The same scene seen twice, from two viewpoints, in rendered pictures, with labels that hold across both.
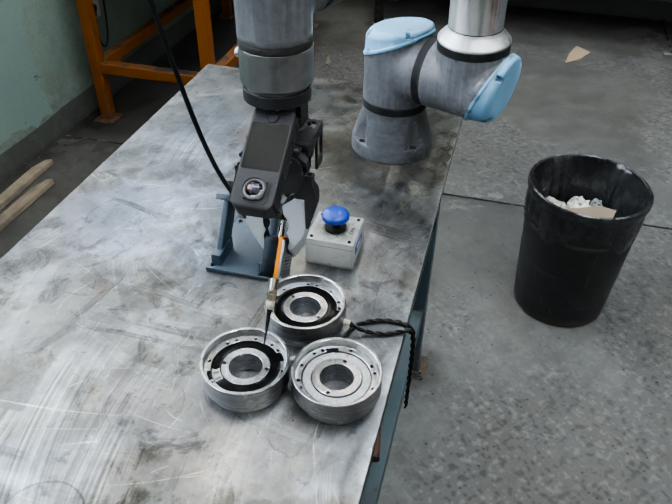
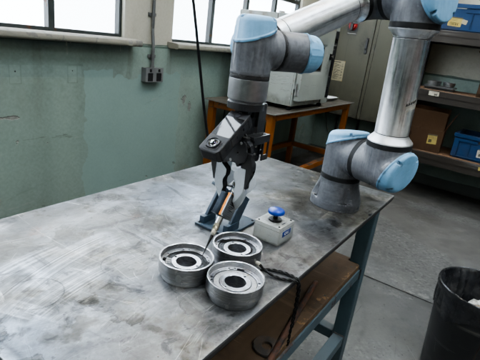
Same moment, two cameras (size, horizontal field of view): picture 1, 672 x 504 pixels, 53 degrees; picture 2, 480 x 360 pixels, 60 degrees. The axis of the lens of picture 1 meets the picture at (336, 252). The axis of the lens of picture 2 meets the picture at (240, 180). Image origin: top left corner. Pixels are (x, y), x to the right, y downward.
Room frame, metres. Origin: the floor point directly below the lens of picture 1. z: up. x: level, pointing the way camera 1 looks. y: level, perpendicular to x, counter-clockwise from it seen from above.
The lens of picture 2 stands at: (-0.10, -0.19, 1.25)
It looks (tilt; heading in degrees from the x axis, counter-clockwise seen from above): 19 degrees down; 18
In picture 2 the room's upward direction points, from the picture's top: 7 degrees clockwise
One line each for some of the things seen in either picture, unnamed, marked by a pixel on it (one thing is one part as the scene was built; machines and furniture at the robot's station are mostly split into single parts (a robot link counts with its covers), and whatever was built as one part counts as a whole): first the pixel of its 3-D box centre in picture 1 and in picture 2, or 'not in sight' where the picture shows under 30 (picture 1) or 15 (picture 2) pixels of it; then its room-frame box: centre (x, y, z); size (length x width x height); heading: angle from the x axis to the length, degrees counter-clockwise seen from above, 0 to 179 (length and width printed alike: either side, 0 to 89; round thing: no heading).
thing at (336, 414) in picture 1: (336, 381); (234, 285); (0.52, 0.00, 0.82); 0.10 x 0.10 x 0.04
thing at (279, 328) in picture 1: (305, 311); (236, 251); (0.64, 0.04, 0.82); 0.10 x 0.10 x 0.04
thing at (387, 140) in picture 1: (393, 120); (337, 188); (1.12, -0.10, 0.85); 0.15 x 0.15 x 0.10
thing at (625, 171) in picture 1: (572, 244); (468, 332); (1.59, -0.70, 0.21); 0.34 x 0.34 x 0.43
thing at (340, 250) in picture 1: (336, 237); (275, 226); (0.80, 0.00, 0.82); 0.08 x 0.07 x 0.05; 165
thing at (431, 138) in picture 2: not in sight; (426, 127); (4.20, -0.57, 0.64); 0.49 x 0.40 x 0.37; 80
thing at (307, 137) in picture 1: (281, 132); (244, 132); (0.66, 0.06, 1.07); 0.09 x 0.08 x 0.12; 166
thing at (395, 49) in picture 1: (401, 60); (347, 151); (1.12, -0.11, 0.97); 0.13 x 0.12 x 0.14; 55
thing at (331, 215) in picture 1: (335, 225); (275, 218); (0.79, 0.00, 0.85); 0.04 x 0.04 x 0.05
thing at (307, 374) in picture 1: (336, 382); (234, 286); (0.52, 0.00, 0.82); 0.08 x 0.08 x 0.02
